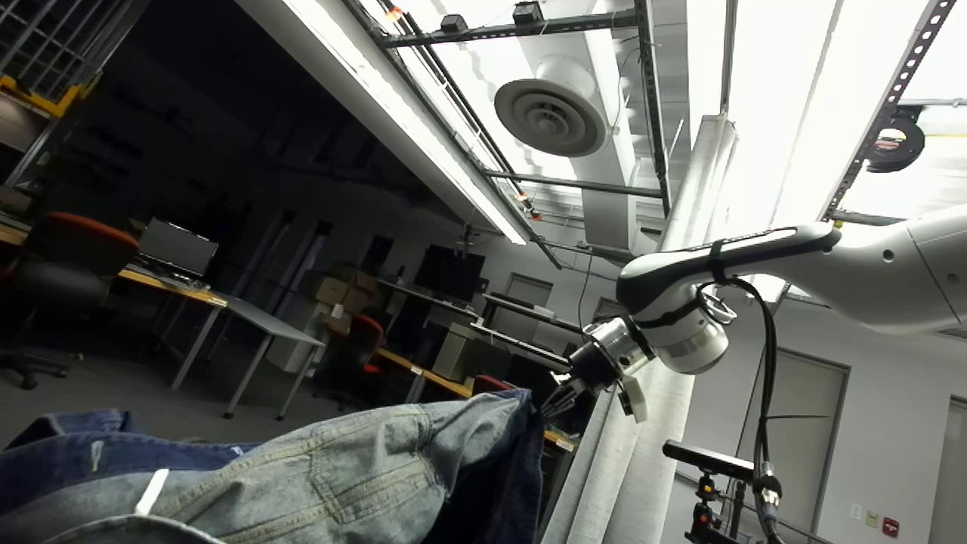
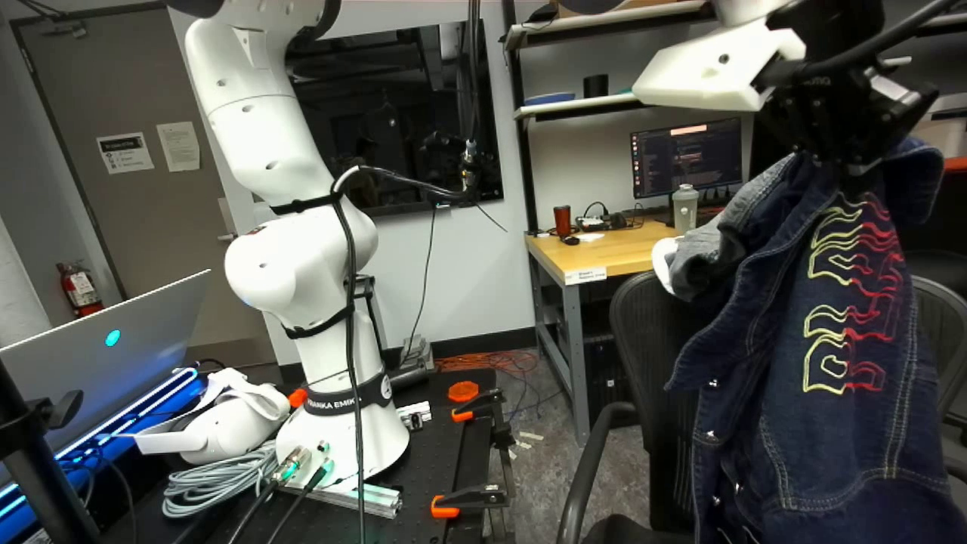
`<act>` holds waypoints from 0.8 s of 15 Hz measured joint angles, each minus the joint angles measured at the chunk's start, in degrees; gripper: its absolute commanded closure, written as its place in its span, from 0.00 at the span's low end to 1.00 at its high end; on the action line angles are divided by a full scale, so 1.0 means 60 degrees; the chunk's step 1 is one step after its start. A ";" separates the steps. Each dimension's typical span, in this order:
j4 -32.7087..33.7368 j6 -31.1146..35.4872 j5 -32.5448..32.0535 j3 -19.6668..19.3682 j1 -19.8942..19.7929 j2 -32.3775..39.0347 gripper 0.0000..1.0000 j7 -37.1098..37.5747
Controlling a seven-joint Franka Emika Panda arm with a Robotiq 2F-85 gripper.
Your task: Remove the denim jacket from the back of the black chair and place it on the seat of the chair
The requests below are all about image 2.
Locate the wooden desk with metal legs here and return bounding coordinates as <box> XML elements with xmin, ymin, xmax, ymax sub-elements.
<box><xmin>523</xmin><ymin>218</ymin><xmax>683</xmax><ymax>445</ymax></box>

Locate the silver laptop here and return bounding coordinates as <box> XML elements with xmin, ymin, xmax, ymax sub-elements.
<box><xmin>0</xmin><ymin>266</ymin><xmax>217</xmax><ymax>452</ymax></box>

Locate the coiled grey cable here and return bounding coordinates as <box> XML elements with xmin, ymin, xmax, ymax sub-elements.
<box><xmin>157</xmin><ymin>445</ymin><xmax>280</xmax><ymax>522</ymax></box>

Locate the blue denim jacket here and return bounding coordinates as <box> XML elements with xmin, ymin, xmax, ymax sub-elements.
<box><xmin>649</xmin><ymin>137</ymin><xmax>967</xmax><ymax>544</ymax></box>

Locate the black mesh office chair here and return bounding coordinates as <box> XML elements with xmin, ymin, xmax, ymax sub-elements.
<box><xmin>555</xmin><ymin>268</ymin><xmax>967</xmax><ymax>544</ymax></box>

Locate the paper sign with black label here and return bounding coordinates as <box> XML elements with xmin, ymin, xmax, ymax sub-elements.
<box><xmin>95</xmin><ymin>130</ymin><xmax>157</xmax><ymax>179</ymax></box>

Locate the plain white paper sign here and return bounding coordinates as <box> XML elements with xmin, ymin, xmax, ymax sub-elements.
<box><xmin>154</xmin><ymin>118</ymin><xmax>206</xmax><ymax>174</ymax></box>

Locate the red fire extinguisher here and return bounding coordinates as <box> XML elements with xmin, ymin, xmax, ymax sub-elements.
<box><xmin>56</xmin><ymin>261</ymin><xmax>106</xmax><ymax>321</ymax></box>

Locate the lit computer monitor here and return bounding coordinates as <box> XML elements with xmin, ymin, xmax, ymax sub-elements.
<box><xmin>626</xmin><ymin>118</ymin><xmax>750</xmax><ymax>205</ymax></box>

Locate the black metal shelving unit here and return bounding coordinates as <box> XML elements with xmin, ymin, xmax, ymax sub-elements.
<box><xmin>503</xmin><ymin>0</ymin><xmax>967</xmax><ymax>220</ymax></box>

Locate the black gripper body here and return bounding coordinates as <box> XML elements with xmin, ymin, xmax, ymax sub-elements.
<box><xmin>759</xmin><ymin>0</ymin><xmax>944</xmax><ymax>169</ymax></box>

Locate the large black wall screen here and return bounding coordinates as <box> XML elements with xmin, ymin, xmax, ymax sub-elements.
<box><xmin>280</xmin><ymin>19</ymin><xmax>509</xmax><ymax>218</ymax></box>

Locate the white plastic bottle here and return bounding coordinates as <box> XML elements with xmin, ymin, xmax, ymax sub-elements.
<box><xmin>669</xmin><ymin>181</ymin><xmax>705</xmax><ymax>239</ymax></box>

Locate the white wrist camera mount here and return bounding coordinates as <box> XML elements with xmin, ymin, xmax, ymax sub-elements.
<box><xmin>630</xmin><ymin>19</ymin><xmax>810</xmax><ymax>114</ymax></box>

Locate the orange black bar clamp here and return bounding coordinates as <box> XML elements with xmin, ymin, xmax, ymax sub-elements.
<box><xmin>444</xmin><ymin>377</ymin><xmax>509</xmax><ymax>427</ymax></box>
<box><xmin>427</xmin><ymin>483</ymin><xmax>511</xmax><ymax>525</ymax></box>

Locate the grey door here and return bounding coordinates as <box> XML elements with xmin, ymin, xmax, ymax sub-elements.
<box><xmin>10</xmin><ymin>3</ymin><xmax>252</xmax><ymax>346</ymax></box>

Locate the power strip with green plugs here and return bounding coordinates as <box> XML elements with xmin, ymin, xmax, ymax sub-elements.
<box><xmin>266</xmin><ymin>437</ymin><xmax>405</xmax><ymax>522</ymax></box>

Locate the black camera stand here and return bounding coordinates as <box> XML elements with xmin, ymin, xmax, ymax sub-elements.
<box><xmin>0</xmin><ymin>355</ymin><xmax>106</xmax><ymax>544</ymax></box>

